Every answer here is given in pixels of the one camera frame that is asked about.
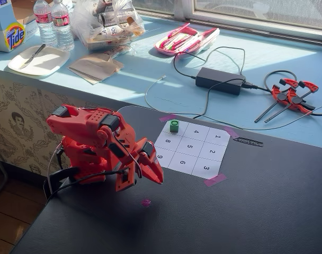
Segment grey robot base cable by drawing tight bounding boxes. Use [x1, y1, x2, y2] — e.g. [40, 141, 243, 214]
[46, 142, 64, 197]

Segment white square plate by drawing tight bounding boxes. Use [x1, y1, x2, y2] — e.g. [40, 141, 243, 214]
[7, 44, 71, 78]

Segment red bar clamp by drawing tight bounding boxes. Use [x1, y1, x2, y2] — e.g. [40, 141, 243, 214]
[264, 80, 320, 124]
[254, 78, 300, 124]

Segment purple tape piece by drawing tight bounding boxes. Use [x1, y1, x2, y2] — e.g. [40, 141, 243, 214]
[223, 125, 240, 140]
[158, 114, 178, 123]
[203, 173, 228, 188]

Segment clear water bottle red label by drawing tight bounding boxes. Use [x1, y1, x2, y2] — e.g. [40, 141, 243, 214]
[50, 0, 76, 52]
[33, 0, 58, 49]

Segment clear plastic bag with trash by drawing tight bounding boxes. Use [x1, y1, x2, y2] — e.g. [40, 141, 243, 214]
[70, 0, 146, 52]

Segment brown paper napkins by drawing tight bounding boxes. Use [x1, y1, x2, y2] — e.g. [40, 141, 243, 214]
[66, 52, 125, 86]

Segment open Tide detergent box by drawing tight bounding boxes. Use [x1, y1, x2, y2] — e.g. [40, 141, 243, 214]
[0, 0, 41, 53]

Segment black table clamp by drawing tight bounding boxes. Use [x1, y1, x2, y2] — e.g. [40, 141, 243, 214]
[42, 166, 80, 201]

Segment black power adapter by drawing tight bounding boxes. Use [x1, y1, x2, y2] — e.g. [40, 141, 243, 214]
[195, 67, 247, 96]

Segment white numbered grid paper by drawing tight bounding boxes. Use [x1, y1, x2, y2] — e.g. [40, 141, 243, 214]
[153, 120, 232, 179]

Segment window frame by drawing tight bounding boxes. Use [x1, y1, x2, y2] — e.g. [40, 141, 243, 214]
[131, 0, 322, 47]

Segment black camera cable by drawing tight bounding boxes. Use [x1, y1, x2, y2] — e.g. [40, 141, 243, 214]
[46, 169, 129, 202]

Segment pink pen tray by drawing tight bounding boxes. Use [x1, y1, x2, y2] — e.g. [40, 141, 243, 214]
[154, 22, 221, 57]

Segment red gripper black motor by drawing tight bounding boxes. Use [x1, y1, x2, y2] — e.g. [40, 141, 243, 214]
[135, 137, 164, 184]

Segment red wrist camera mount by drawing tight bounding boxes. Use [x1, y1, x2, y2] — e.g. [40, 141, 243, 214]
[114, 164, 138, 193]

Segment thin black adapter cable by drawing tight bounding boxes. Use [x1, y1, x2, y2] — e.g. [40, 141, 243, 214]
[173, 47, 246, 119]

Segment thick black power cable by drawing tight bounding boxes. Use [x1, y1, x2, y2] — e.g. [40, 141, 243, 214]
[242, 69, 322, 117]

